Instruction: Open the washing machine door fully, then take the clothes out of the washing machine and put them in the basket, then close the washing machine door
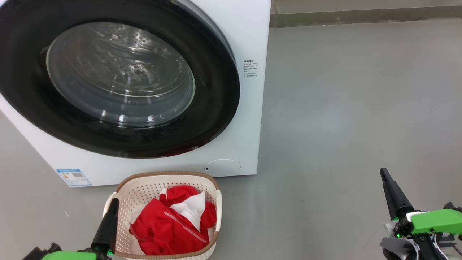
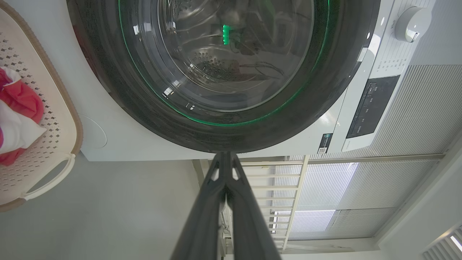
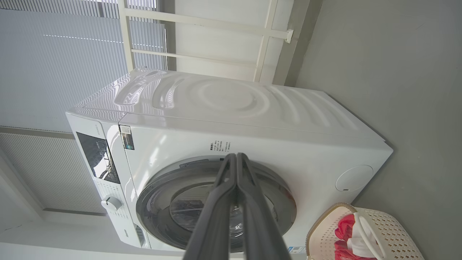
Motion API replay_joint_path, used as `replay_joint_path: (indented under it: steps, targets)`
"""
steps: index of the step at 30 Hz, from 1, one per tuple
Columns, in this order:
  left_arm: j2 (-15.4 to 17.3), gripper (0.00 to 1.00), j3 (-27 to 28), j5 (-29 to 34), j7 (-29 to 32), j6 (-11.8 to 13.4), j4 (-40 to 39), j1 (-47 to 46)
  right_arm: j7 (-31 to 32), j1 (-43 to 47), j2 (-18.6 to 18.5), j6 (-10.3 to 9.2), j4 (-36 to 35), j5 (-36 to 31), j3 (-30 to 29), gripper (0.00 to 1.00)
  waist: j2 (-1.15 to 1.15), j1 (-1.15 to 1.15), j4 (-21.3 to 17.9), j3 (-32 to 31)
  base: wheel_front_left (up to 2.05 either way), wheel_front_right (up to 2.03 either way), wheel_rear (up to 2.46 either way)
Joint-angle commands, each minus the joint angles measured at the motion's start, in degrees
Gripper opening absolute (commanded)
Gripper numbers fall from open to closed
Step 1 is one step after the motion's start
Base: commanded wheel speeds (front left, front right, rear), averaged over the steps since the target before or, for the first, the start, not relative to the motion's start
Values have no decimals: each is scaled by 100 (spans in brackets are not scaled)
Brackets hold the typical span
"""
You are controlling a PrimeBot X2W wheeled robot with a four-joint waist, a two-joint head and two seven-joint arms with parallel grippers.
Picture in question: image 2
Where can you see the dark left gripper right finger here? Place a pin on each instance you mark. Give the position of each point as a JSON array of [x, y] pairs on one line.
[[249, 227]]

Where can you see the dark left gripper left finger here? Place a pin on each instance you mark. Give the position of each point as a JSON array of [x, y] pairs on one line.
[[202, 224]]

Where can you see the black-rimmed glass washer door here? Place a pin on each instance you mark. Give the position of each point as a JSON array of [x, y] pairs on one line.
[[144, 108]]

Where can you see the white garment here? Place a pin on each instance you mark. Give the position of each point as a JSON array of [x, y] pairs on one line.
[[18, 131]]

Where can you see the red garment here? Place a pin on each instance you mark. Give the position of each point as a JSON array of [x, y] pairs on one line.
[[25, 103]]

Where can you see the white front-load washing machine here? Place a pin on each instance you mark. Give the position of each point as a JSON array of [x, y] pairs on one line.
[[119, 133]]

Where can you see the cream perforated laundry basket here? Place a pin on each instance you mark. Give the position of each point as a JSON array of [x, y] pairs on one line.
[[54, 151]]

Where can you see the white slatted rack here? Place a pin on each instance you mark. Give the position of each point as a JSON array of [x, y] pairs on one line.
[[278, 202]]

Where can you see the dark QR code sticker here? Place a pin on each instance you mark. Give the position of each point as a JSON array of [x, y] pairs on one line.
[[326, 143]]

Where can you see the round white filter cover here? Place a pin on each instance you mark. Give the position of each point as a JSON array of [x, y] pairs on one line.
[[94, 131]]

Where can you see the black washer display panel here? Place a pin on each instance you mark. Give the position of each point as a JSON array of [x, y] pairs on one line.
[[373, 106]]

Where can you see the white washer control knob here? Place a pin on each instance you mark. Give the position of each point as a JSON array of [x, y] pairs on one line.
[[411, 23]]

